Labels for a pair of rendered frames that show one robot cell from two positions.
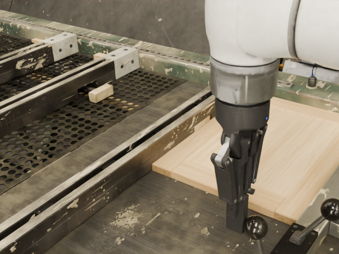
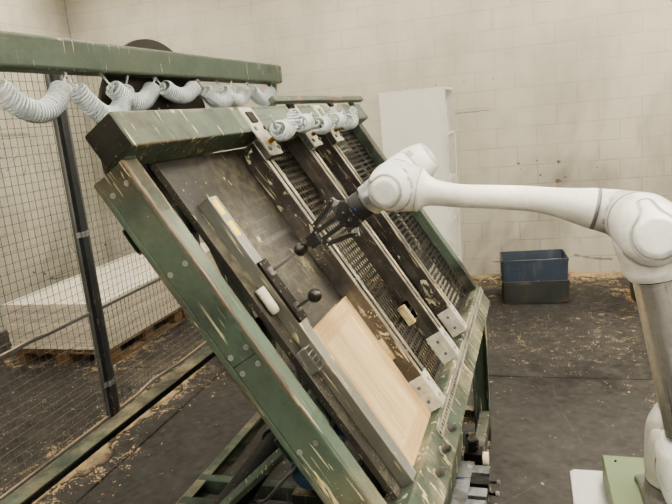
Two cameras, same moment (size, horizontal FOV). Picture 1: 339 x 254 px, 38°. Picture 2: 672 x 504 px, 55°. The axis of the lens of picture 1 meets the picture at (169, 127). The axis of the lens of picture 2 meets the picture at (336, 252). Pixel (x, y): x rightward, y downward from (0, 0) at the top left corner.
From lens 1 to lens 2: 1.47 m
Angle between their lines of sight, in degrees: 47
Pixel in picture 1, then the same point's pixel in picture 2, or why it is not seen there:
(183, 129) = (376, 323)
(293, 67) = (467, 466)
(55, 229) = (296, 220)
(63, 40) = (456, 318)
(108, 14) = (537, 443)
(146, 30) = (526, 474)
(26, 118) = (374, 260)
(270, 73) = not seen: hidden behind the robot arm
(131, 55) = (450, 349)
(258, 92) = (363, 190)
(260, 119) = (353, 204)
